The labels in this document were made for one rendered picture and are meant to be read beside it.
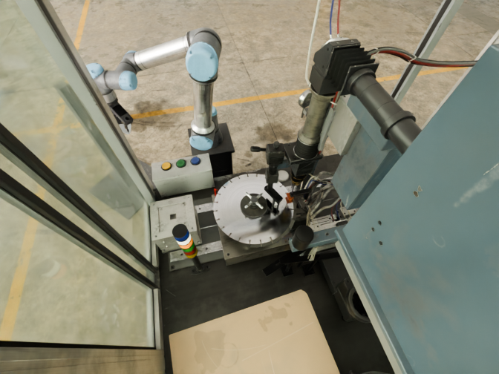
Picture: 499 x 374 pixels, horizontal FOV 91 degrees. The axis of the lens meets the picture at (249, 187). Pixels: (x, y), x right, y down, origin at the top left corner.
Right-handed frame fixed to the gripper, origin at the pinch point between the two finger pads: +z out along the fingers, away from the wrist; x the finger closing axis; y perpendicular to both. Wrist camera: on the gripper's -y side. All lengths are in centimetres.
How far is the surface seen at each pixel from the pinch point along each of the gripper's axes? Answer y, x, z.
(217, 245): -73, 15, 15
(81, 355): -83, 58, -39
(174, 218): -54, 20, 2
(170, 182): -37.0, 7.5, 5.5
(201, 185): -45.8, -3.4, 12.5
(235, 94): 56, -156, 91
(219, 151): -35.5, -29.2, 16.3
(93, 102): -39, 19, -49
